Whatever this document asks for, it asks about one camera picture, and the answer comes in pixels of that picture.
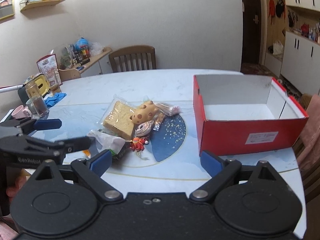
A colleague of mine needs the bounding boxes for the white grey tissue pack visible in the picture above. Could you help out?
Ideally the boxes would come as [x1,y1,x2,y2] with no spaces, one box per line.
[87,130,128,160]

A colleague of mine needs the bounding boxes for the bagged toast slice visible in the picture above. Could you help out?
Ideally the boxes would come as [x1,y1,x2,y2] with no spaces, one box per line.
[99,95,136,140]

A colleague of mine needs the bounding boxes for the orange snack packet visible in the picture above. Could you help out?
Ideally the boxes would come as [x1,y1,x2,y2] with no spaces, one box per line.
[153,112,165,131]

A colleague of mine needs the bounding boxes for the spotted yellow plush toy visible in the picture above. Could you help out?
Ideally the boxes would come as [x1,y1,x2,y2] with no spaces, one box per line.
[130,100,159,125]

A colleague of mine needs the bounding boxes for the person's left hand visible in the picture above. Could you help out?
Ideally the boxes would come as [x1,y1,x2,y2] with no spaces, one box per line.
[6,176,30,203]

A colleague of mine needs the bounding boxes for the glass jar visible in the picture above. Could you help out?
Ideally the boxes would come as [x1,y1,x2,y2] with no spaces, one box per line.
[25,81,49,118]

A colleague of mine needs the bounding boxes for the pink mug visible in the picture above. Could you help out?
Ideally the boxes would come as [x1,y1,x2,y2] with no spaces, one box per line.
[11,105,33,119]

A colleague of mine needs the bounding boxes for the blue rubber glove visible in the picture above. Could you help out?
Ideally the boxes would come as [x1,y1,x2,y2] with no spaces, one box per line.
[44,92,67,108]

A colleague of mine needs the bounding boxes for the yellow tissue box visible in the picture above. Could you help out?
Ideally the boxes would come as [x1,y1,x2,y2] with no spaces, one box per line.
[23,73,50,97]

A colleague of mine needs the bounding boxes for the red shoe box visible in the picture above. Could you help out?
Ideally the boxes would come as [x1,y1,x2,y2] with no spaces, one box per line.
[193,74,309,156]

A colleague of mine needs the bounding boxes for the red menu card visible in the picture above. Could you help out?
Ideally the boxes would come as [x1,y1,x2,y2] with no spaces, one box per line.
[37,54,62,87]

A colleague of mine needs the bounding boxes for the wooden child chair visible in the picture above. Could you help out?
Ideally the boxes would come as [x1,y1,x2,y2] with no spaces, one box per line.
[58,68,81,82]

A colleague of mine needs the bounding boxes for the white sideboard cabinet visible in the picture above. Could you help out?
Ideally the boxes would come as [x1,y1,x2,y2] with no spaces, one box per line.
[70,47,112,77]

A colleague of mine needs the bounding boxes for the wooden chair with towel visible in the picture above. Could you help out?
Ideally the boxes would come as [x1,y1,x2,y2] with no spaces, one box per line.
[292,93,320,204]

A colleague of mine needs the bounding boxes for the pink towel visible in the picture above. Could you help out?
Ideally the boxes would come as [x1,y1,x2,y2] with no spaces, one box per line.
[297,95,319,172]

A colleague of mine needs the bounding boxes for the blue globe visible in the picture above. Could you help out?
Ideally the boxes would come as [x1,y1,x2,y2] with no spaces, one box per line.
[75,37,89,51]

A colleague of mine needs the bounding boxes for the brown wooden chair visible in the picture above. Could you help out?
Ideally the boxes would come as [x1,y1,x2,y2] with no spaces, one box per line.
[109,45,157,73]

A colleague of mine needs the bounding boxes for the framed picture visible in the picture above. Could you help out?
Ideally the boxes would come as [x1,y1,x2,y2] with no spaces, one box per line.
[0,0,15,21]

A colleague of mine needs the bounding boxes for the white tote bag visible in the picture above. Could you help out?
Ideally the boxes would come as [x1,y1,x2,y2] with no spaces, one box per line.
[272,40,284,56]

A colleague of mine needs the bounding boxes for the white storage cabinets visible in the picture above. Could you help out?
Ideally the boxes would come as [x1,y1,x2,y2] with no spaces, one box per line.
[264,0,319,94]

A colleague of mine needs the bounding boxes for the wooden wall shelf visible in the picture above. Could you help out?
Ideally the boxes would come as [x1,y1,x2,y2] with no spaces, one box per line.
[20,0,65,12]

